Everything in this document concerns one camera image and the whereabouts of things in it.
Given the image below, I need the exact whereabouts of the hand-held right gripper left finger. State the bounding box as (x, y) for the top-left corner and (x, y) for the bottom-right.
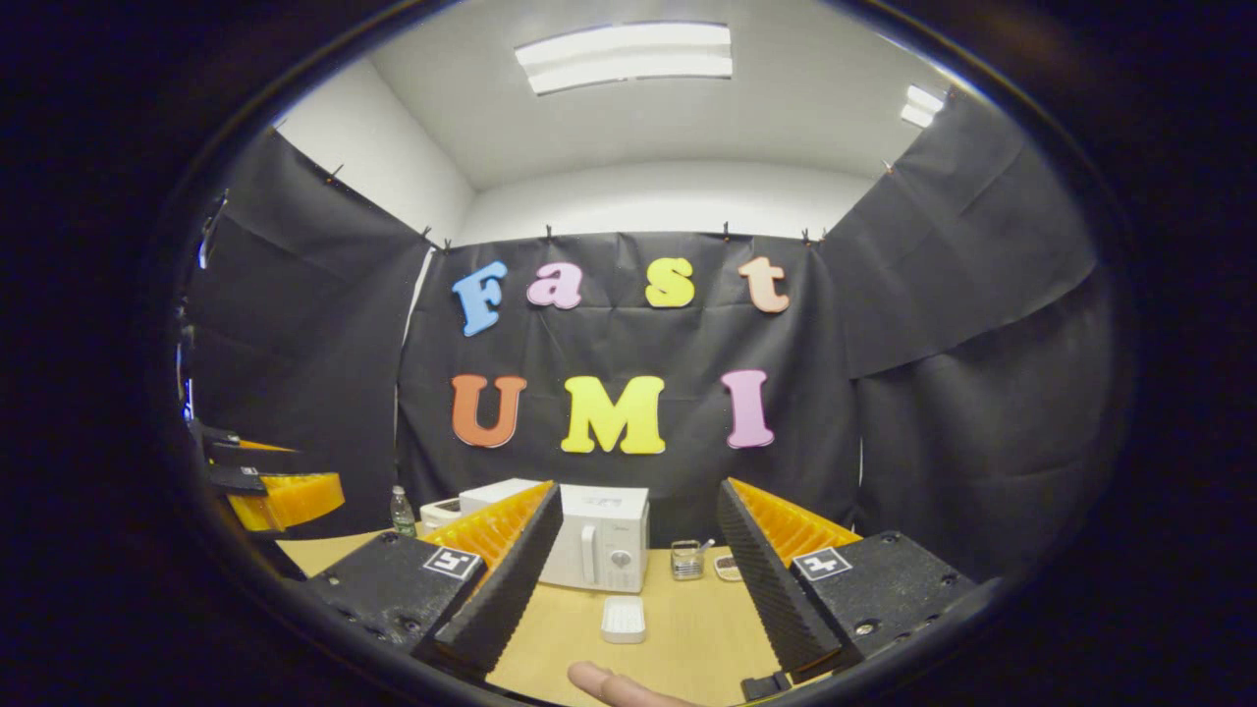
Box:
(306, 479), (565, 681)

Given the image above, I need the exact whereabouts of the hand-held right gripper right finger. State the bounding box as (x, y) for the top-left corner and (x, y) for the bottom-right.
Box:
(716, 477), (983, 683)

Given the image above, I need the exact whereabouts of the white microwave oven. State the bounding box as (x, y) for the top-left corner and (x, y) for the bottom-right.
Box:
(459, 477), (651, 594)

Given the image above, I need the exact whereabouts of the small white rectangular dish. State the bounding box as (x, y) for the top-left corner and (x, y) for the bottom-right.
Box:
(600, 595), (648, 645)

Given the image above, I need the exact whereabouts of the small ceiling light panel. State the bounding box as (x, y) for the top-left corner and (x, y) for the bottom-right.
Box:
(901, 84), (946, 129)

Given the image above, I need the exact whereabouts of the large ceiling light panel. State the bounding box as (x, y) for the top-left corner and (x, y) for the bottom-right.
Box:
(515, 22), (735, 96)

